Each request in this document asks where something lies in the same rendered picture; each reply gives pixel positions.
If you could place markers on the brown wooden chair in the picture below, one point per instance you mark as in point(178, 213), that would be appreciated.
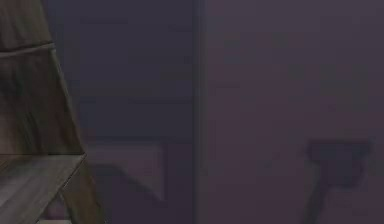
point(31, 110)

